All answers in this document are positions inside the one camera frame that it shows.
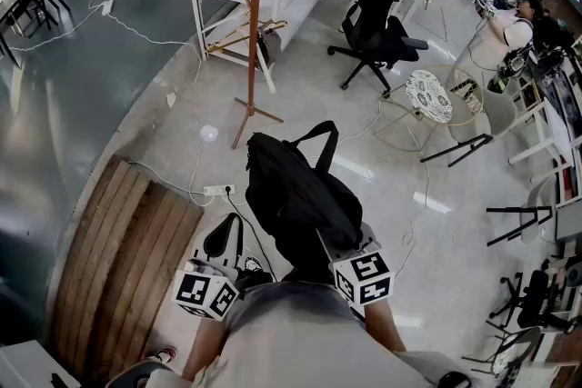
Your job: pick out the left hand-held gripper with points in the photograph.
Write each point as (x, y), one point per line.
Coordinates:
(202, 293)

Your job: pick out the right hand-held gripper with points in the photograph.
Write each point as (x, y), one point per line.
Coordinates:
(364, 279)

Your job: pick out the black backpack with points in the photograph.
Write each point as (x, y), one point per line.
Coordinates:
(300, 195)

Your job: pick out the brown wooden coat rack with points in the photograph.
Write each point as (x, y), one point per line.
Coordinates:
(254, 13)

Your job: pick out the person's left forearm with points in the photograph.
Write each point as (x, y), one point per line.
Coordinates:
(204, 345)

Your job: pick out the person's right forearm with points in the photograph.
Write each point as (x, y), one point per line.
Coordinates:
(384, 327)

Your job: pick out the person's left patterned sneaker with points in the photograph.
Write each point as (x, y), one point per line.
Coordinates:
(252, 265)

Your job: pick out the person's black trousers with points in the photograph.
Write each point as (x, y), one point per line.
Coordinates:
(304, 277)

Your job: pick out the white power strip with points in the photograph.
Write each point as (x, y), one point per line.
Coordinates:
(107, 7)
(219, 189)

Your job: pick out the wooden plank pallet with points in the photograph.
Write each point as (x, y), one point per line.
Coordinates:
(123, 250)

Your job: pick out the person's grey shirt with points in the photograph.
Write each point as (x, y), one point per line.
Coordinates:
(300, 331)

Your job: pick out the red white shoe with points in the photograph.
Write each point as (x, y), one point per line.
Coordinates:
(161, 353)

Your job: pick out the black round stool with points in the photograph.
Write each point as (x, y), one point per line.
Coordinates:
(132, 377)

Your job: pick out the white paper scrap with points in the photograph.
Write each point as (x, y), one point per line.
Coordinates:
(171, 99)

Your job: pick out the floral round cushion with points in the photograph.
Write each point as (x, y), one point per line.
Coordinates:
(428, 95)

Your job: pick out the white tube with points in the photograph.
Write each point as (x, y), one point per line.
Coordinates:
(267, 75)

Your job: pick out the grey shell chair black legs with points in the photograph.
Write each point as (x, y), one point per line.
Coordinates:
(498, 109)
(534, 218)

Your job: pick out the small black office chair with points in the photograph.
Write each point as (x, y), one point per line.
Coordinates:
(534, 302)

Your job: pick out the grey felt bag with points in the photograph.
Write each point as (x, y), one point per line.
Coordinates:
(271, 43)

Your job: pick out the white cabinet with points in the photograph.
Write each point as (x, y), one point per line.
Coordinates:
(27, 365)

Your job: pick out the white frame table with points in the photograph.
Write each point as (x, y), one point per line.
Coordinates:
(557, 136)

